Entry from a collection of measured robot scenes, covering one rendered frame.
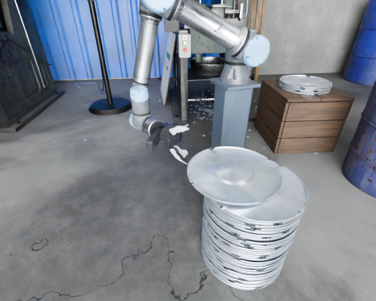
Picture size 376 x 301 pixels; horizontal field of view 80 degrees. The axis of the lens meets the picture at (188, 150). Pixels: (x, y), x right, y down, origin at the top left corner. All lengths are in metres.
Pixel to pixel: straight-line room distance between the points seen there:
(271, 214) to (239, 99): 0.68
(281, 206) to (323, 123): 0.93
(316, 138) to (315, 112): 0.18
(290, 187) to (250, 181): 0.12
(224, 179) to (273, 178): 0.15
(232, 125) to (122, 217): 0.69
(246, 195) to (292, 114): 0.83
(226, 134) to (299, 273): 0.69
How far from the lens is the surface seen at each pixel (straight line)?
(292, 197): 0.70
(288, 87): 1.47
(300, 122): 1.44
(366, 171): 1.35
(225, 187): 0.66
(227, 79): 1.14
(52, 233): 1.09
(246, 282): 0.81
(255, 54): 0.99
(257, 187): 0.68
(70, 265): 0.97
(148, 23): 1.04
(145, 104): 0.97
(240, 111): 1.19
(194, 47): 1.68
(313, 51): 3.69
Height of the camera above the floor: 0.75
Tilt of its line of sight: 32 degrees down
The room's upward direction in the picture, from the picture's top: straight up
